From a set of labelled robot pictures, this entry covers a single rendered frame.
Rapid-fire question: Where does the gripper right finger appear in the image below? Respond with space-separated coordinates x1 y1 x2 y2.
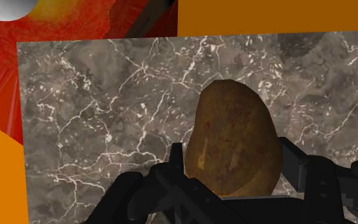
277 136 358 224

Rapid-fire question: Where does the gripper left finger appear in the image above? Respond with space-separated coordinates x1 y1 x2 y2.
84 142 247 224

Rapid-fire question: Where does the brown potato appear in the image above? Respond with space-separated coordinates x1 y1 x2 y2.
184 79 284 198

